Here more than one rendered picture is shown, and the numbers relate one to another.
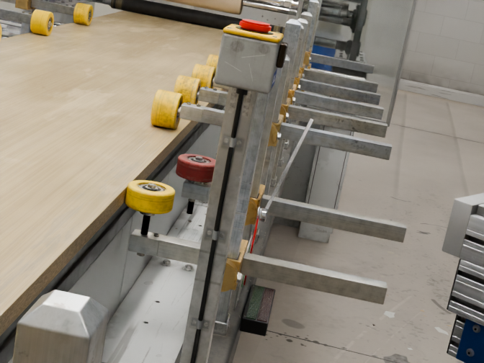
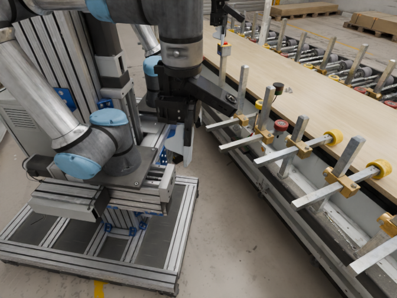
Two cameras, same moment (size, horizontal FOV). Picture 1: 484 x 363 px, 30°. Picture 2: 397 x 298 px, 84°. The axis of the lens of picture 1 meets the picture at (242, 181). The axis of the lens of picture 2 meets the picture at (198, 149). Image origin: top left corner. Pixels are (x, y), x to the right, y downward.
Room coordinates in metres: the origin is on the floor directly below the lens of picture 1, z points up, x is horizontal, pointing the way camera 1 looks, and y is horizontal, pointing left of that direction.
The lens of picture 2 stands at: (2.42, -0.87, 1.67)
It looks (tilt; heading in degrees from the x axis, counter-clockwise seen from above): 41 degrees down; 152
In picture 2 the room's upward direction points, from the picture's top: straight up
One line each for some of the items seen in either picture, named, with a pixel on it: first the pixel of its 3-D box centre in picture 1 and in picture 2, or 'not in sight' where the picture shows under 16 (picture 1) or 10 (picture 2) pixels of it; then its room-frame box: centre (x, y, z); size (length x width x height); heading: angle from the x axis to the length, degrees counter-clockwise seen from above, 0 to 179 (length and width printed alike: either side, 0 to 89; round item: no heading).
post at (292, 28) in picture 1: (275, 119); (333, 180); (2.14, -0.05, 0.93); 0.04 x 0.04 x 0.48; 86
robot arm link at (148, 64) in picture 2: not in sight; (155, 72); (1.32, -0.53, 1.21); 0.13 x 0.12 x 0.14; 149
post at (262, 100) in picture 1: (238, 197); (240, 101); (1.39, 0.00, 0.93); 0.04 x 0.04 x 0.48; 86
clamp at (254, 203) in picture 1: (245, 202); (263, 133); (1.67, -0.02, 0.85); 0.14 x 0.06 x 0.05; 176
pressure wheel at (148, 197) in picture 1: (146, 217); (260, 109); (1.44, 0.15, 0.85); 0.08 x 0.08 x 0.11
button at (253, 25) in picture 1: (254, 28); not in sight; (1.13, 0.02, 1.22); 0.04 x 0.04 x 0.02
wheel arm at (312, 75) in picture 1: (321, 76); not in sight; (2.92, -0.19, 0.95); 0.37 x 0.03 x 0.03; 86
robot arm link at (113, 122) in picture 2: not in sight; (110, 129); (1.72, -0.84, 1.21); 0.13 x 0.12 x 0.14; 135
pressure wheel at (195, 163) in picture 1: (194, 185); (279, 130); (1.69, 0.09, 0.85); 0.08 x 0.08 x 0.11
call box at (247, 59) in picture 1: (248, 60); (224, 49); (1.13, 0.02, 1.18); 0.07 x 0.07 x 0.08; 86
